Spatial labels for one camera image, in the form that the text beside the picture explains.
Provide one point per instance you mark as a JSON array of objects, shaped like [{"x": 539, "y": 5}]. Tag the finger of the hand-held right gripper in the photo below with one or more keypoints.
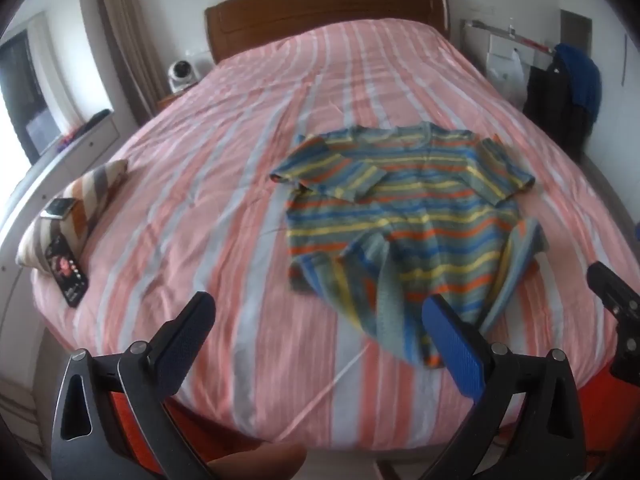
[
  {"x": 615, "y": 292},
  {"x": 630, "y": 355}
]

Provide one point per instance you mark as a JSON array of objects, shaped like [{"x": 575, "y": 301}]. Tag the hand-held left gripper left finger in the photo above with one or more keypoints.
[{"x": 185, "y": 340}]

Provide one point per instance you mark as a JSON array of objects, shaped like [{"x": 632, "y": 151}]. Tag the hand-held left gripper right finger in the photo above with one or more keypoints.
[{"x": 455, "y": 347}]

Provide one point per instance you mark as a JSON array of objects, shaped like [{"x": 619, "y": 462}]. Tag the striped small t-shirt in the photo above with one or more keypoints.
[{"x": 400, "y": 200}]

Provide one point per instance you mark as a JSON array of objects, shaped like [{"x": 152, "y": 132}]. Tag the metal clothes rack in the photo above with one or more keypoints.
[{"x": 500, "y": 31}]

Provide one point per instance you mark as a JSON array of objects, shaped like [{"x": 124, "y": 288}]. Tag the black phone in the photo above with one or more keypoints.
[{"x": 65, "y": 270}]

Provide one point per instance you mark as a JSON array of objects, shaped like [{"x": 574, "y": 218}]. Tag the pink striped bed sheet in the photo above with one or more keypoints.
[{"x": 200, "y": 185}]

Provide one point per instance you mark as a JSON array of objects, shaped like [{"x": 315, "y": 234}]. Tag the striped brown white pillow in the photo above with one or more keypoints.
[{"x": 95, "y": 185}]

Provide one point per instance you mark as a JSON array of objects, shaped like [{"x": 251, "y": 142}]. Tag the silver phone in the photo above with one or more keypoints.
[{"x": 59, "y": 208}]

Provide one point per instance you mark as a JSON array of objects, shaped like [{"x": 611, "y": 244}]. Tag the black garment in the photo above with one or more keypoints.
[{"x": 555, "y": 105}]

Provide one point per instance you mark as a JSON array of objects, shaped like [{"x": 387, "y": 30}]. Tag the blue garment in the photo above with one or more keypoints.
[{"x": 580, "y": 75}]

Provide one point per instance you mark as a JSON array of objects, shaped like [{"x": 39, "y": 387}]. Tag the white window bench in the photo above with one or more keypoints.
[{"x": 95, "y": 132}]

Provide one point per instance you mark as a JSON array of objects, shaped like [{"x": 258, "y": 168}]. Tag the wooden nightstand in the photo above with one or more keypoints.
[{"x": 170, "y": 101}]

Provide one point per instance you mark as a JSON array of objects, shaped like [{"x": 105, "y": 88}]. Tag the window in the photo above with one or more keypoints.
[{"x": 22, "y": 95}]

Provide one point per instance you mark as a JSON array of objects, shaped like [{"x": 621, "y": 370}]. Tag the beige curtain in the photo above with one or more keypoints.
[{"x": 125, "y": 35}]

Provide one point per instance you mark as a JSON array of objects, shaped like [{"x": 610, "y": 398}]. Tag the brown wooden headboard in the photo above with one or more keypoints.
[{"x": 300, "y": 15}]

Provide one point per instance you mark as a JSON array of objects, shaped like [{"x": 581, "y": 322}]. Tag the grey wall panel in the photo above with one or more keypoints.
[{"x": 576, "y": 27}]

